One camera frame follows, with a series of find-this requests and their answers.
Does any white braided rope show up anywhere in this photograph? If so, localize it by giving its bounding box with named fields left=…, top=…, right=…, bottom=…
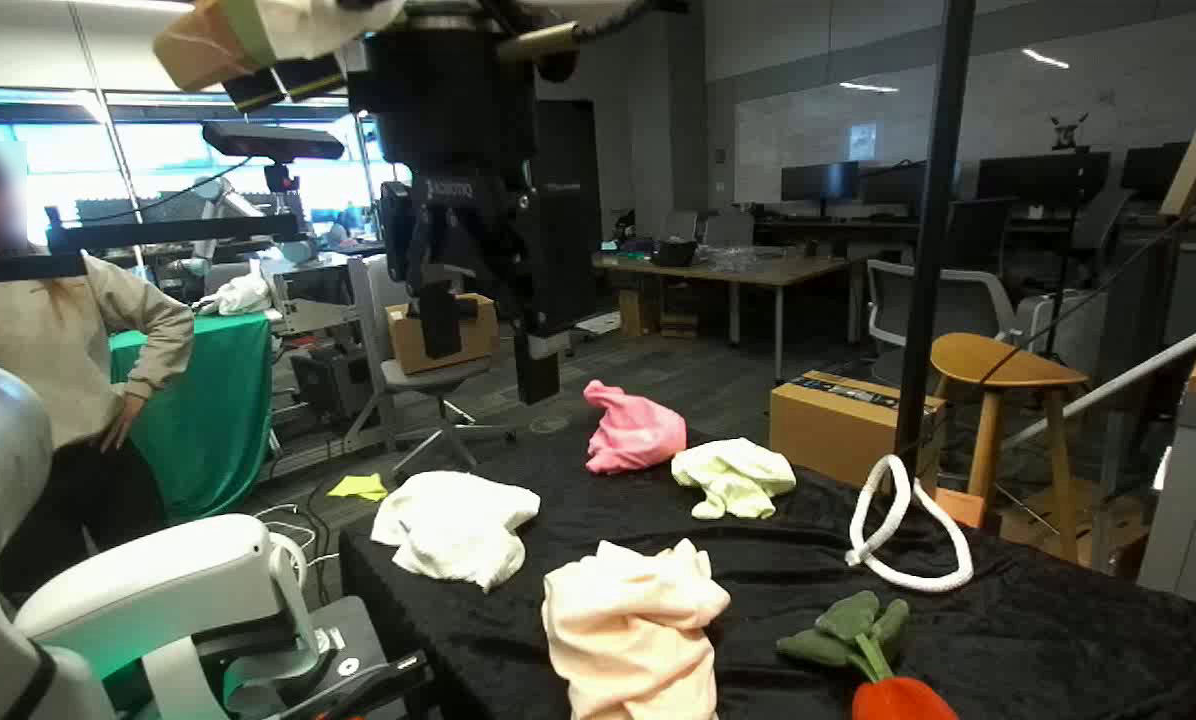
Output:
left=843, top=451, right=976, bottom=598

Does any pink cloth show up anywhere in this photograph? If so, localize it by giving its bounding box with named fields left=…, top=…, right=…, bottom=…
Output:
left=580, top=375, right=693, bottom=481

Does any person in beige top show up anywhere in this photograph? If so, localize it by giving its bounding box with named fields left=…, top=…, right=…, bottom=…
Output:
left=0, top=136, right=196, bottom=536

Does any black metal rail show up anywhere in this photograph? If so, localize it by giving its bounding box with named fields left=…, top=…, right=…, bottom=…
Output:
left=0, top=213, right=312, bottom=283

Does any white frame office chair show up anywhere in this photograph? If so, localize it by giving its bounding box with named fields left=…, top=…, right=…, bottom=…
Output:
left=863, top=258, right=1019, bottom=353

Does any wooden office desk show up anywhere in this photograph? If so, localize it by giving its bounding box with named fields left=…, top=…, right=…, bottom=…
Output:
left=593, top=246, right=853, bottom=383

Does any small cardboard box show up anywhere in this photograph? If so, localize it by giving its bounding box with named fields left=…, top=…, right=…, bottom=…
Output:
left=385, top=288, right=504, bottom=381

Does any cream white towel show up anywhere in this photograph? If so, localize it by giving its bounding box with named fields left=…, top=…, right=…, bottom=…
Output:
left=367, top=468, right=543, bottom=591

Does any peach shirt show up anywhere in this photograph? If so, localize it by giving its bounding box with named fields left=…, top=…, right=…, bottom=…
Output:
left=536, top=536, right=734, bottom=720

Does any light metal rod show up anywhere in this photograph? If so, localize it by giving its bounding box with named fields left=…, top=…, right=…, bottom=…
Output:
left=1007, top=326, right=1196, bottom=449

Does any black vertical pole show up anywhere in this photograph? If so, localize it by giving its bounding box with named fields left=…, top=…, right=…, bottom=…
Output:
left=891, top=0, right=979, bottom=475

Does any grey office chair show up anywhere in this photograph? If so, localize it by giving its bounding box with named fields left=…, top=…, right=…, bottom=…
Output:
left=339, top=254, right=491, bottom=471

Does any yellow rag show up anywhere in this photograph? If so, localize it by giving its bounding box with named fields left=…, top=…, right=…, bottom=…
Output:
left=323, top=468, right=392, bottom=508

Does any black stereo camera bar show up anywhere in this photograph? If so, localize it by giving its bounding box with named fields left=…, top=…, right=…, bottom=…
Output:
left=196, top=117, right=348, bottom=196

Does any long cardboard box black stripe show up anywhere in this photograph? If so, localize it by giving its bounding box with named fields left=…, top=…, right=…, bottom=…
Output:
left=765, top=368, right=949, bottom=493

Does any orange carrot plush toy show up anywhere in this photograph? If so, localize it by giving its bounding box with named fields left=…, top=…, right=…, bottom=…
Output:
left=771, top=588, right=963, bottom=720

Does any amber wrist camera mount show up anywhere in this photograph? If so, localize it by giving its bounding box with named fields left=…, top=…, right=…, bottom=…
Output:
left=150, top=0, right=406, bottom=98

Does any green cloth cover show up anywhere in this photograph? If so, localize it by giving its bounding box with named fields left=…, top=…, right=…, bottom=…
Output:
left=103, top=311, right=276, bottom=525

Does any wooden stool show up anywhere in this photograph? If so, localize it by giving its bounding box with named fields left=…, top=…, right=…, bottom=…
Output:
left=918, top=329, right=1091, bottom=563

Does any black velvet tablecloth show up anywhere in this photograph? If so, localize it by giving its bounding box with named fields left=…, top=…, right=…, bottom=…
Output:
left=334, top=413, right=1196, bottom=720

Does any flat orange wooden board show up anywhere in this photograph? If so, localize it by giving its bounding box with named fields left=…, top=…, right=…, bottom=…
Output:
left=931, top=484, right=992, bottom=536

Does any white crumpled bag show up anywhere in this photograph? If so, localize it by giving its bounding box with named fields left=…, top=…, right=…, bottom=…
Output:
left=193, top=266, right=281, bottom=319

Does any pale yellow white cloth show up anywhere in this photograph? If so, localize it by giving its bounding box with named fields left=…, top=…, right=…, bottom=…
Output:
left=669, top=436, right=800, bottom=525

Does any black computer monitor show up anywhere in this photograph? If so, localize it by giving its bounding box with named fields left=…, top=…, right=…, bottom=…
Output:
left=861, top=155, right=931, bottom=217
left=973, top=148, right=1115, bottom=213
left=777, top=155, right=869, bottom=220
left=1119, top=136, right=1193, bottom=203

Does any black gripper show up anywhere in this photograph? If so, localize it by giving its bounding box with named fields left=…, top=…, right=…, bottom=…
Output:
left=361, top=16, right=600, bottom=410

